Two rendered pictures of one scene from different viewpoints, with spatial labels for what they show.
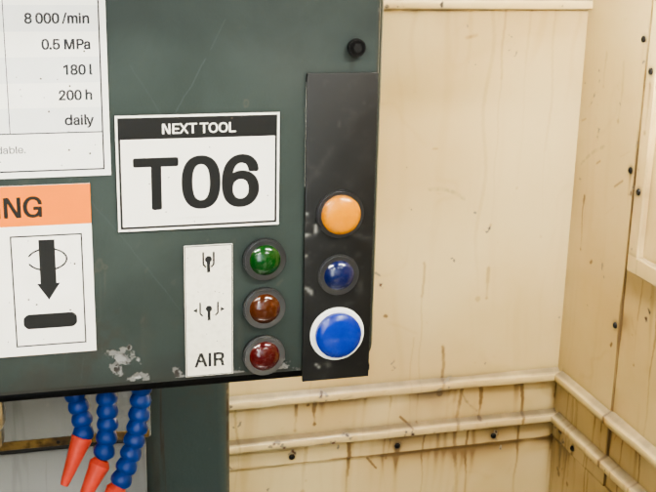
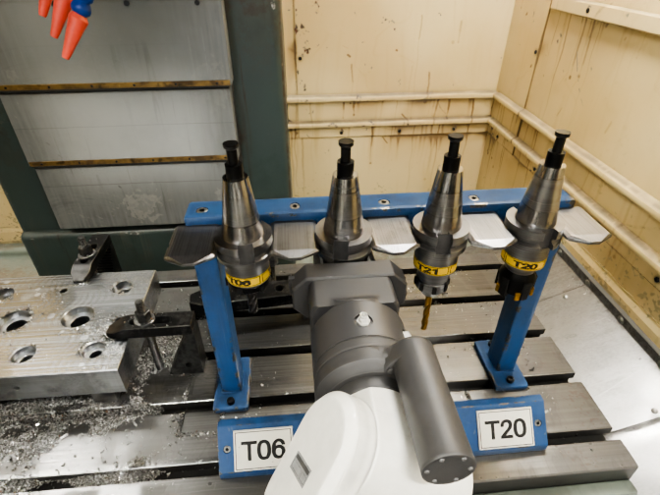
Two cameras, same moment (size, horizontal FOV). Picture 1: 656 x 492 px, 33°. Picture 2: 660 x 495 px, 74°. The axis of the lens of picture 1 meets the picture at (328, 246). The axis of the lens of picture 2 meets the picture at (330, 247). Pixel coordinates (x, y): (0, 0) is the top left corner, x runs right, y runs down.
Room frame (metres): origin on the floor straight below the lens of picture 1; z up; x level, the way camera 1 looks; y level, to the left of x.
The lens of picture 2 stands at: (0.38, -0.15, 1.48)
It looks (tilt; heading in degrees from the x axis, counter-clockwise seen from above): 35 degrees down; 10
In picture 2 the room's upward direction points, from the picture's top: straight up
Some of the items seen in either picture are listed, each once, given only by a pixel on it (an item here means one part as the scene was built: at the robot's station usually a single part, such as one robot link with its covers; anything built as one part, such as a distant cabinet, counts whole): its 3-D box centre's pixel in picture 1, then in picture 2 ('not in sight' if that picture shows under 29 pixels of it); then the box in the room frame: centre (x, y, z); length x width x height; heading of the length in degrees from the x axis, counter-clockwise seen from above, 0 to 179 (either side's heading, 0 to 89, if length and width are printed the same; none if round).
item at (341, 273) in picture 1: (339, 274); not in sight; (0.68, -0.01, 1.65); 0.02 x 0.01 x 0.02; 105
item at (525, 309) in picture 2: not in sight; (521, 300); (0.91, -0.35, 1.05); 0.10 x 0.05 x 0.30; 15
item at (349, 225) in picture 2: not in sight; (344, 202); (0.78, -0.10, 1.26); 0.04 x 0.04 x 0.07
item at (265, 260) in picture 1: (265, 260); not in sight; (0.66, 0.04, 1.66); 0.02 x 0.01 x 0.02; 105
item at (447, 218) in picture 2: not in sight; (445, 196); (0.81, -0.20, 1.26); 0.04 x 0.04 x 0.07
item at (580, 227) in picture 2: not in sight; (577, 226); (0.86, -0.36, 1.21); 0.07 x 0.05 x 0.01; 15
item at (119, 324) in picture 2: not in sight; (154, 336); (0.81, 0.20, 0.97); 0.13 x 0.03 x 0.15; 105
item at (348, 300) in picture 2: not in sight; (355, 319); (0.69, -0.12, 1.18); 0.13 x 0.12 x 0.10; 105
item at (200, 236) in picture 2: not in sight; (192, 246); (0.74, 0.06, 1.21); 0.07 x 0.05 x 0.01; 15
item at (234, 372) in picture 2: not in sight; (220, 318); (0.79, 0.08, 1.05); 0.10 x 0.05 x 0.30; 15
